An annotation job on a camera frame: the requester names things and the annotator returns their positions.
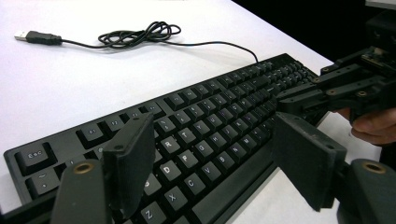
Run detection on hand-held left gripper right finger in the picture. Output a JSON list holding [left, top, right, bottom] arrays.
[[270, 111, 348, 213]]

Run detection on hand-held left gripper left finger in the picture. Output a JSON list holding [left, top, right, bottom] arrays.
[[102, 111, 156, 219]]

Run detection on black computer keyboard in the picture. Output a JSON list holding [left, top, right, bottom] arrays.
[[3, 52, 332, 224]]

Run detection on black keyboard cable with plug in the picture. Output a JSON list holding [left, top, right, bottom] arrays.
[[13, 21, 260, 63]]

